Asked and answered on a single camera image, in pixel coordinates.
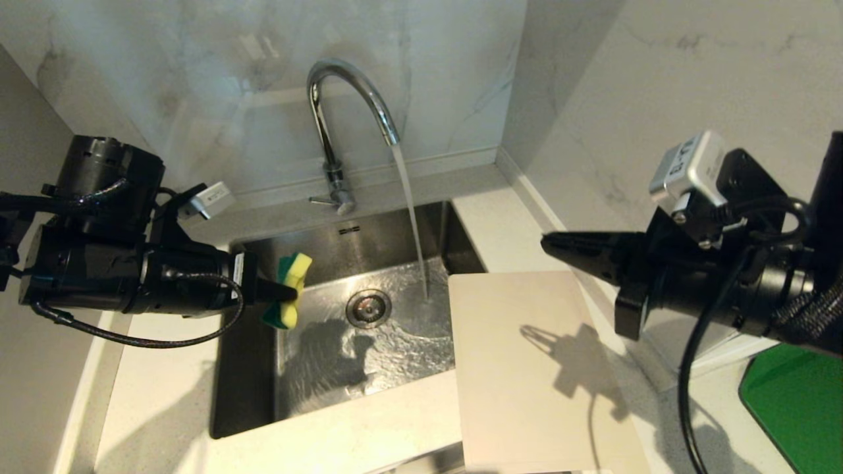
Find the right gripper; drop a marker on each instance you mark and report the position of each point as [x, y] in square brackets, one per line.
[698, 293]

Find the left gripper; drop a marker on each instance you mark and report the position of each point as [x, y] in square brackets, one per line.
[171, 283]

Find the yellow and green sponge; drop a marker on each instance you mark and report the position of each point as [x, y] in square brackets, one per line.
[296, 266]

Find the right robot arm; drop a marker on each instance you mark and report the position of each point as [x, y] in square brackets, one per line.
[830, 197]

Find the beige cutting board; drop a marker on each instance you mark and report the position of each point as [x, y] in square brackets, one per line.
[514, 395]

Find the chrome gooseneck faucet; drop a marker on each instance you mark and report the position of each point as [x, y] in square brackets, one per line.
[342, 72]

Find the stainless steel sink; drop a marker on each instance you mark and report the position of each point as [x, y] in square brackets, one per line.
[329, 368]

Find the round metal sink drain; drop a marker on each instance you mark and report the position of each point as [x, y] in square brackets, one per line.
[368, 308]

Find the green mat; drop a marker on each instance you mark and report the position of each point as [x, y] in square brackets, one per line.
[797, 408]

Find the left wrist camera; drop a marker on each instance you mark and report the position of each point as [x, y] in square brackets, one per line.
[209, 199]

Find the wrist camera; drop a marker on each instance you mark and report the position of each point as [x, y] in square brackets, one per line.
[691, 168]
[209, 199]

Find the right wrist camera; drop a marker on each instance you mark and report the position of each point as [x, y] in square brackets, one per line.
[691, 168]

